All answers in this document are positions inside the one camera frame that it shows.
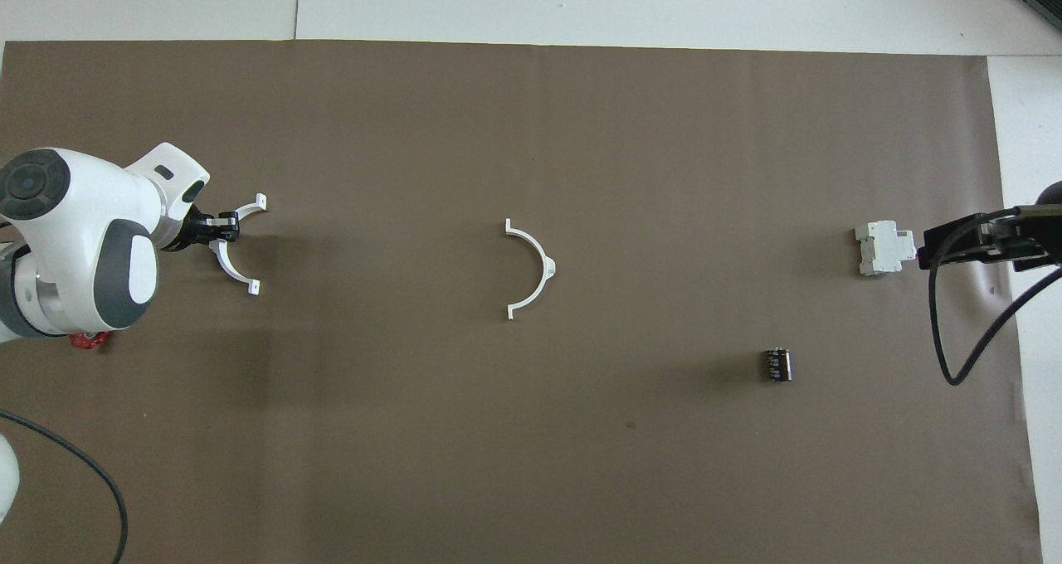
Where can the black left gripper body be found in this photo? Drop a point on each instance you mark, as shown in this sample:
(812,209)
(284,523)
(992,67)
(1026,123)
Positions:
(195,230)

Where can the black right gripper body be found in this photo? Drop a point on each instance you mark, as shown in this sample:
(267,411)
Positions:
(1016,240)

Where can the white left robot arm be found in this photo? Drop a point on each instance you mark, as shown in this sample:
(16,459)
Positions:
(75,207)

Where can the white circuit breaker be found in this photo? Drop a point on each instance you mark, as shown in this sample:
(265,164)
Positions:
(884,249)

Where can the red and yellow valve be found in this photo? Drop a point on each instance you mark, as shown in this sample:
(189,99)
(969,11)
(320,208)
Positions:
(87,341)

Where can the brown paper mat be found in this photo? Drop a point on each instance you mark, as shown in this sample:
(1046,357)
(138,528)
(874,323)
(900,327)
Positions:
(415,133)

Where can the black cylindrical capacitor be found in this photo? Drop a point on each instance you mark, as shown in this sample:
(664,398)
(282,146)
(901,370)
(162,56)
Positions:
(777,365)

